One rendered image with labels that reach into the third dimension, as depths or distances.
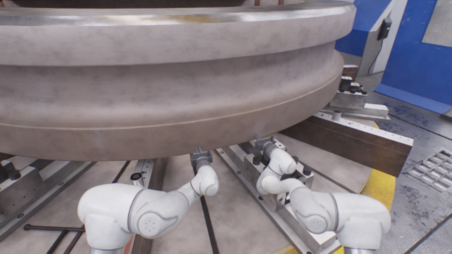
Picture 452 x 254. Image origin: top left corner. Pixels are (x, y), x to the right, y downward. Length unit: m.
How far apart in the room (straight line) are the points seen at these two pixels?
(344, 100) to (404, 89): 2.39
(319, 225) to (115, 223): 0.64
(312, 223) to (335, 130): 1.89
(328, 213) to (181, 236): 1.25
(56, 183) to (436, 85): 5.75
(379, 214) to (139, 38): 1.32
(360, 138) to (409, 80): 3.21
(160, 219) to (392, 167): 2.39
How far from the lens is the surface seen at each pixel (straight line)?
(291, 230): 1.95
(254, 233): 1.95
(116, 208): 0.80
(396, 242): 2.70
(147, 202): 0.76
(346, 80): 3.60
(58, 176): 2.63
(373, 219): 0.99
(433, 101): 5.64
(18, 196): 2.36
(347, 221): 0.96
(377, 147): 2.70
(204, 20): 1.41
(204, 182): 1.25
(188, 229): 1.97
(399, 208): 3.01
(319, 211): 0.90
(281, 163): 1.42
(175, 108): 1.64
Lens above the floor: 1.90
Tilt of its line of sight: 28 degrees down
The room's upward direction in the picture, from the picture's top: straight up
